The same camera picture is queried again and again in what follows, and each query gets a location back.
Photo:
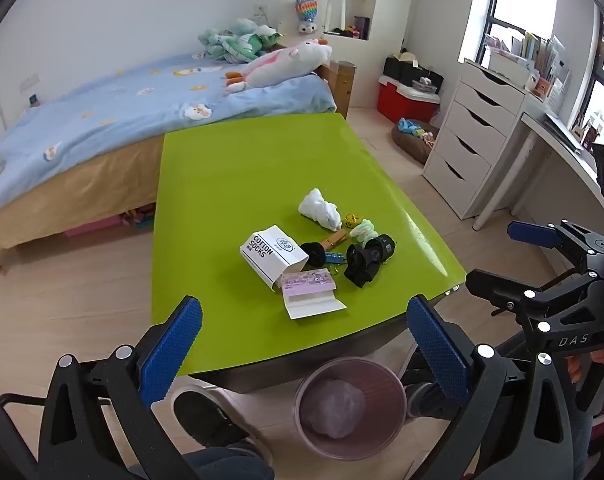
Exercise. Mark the crumpled clear plastic bag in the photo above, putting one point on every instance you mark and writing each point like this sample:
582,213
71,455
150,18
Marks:
334,405

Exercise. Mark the rainbow knitted bag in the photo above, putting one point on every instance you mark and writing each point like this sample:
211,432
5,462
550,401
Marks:
306,9

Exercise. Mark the small white plush pendant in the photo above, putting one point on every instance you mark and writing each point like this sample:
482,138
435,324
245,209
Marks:
307,26

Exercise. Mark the white drawer unit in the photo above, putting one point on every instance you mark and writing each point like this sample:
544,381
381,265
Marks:
469,135

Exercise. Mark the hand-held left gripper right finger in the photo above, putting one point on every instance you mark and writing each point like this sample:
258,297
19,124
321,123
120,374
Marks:
439,350

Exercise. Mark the brown pet bed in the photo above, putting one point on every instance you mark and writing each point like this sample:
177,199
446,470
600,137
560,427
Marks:
409,145

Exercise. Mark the red storage box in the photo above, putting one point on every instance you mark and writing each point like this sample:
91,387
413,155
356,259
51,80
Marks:
399,102

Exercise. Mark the pink and white plush toy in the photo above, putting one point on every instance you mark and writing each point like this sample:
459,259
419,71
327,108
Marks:
287,62

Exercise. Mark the dark purple box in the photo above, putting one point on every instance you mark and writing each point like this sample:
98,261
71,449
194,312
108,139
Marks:
362,27

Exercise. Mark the pink box under bed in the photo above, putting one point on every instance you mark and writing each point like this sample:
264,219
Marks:
94,225

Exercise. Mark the pink and white card packet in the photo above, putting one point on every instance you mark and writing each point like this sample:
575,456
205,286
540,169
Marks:
312,304

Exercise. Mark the straw hat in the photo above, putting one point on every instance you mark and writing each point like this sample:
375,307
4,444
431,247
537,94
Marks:
406,57

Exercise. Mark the yellow tape measure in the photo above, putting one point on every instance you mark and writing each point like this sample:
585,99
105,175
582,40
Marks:
352,220

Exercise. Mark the green plush toy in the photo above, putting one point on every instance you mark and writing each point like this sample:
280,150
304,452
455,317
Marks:
259,42

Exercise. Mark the small brown picture frame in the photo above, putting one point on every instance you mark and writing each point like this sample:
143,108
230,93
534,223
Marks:
594,130

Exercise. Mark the light green scrunchie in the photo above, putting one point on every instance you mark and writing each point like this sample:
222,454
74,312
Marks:
364,231

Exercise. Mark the blue printed blanket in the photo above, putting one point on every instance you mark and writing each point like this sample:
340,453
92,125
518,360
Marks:
107,105

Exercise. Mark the wooden clothespin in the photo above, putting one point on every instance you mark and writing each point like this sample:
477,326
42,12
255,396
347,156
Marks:
336,239

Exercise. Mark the white desk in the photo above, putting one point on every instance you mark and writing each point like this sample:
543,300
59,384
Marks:
547,155

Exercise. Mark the person's right foot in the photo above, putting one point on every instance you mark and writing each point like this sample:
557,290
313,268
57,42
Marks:
422,400

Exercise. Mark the person's left foot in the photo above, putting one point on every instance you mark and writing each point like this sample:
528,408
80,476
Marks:
207,417

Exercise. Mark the row of books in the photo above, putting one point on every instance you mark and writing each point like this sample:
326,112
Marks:
527,52

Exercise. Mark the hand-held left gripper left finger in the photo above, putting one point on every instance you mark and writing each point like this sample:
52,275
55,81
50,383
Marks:
174,350

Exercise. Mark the pink waste bin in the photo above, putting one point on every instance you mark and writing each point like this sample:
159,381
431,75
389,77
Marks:
307,440

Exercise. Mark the black storage bins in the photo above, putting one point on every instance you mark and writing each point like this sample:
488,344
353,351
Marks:
399,69

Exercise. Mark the white wall shelf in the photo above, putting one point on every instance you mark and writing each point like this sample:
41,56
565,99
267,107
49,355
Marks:
377,0

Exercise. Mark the teal plush toy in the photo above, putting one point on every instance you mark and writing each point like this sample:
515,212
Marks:
219,42

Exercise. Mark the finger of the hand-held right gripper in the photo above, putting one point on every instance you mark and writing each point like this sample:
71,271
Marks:
502,290
532,233

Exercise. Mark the black sock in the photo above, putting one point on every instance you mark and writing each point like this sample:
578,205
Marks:
359,266

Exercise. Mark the tan bed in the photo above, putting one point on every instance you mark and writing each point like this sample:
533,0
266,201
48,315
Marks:
72,187

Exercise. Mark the person's foot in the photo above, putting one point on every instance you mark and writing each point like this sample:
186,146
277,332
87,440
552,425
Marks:
422,400
207,417

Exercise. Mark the wooden nightstand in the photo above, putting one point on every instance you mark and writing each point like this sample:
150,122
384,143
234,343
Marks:
343,87

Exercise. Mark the person's left leg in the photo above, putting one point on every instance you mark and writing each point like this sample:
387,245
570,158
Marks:
222,466

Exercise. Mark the blue pet toy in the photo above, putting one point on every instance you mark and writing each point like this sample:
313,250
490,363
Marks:
408,126

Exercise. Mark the black round lid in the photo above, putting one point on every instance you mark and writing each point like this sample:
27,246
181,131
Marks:
313,255

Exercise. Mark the white crumpled cloth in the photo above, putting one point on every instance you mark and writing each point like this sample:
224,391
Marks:
319,208

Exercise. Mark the white sock box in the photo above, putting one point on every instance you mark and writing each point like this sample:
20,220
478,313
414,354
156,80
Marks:
272,256

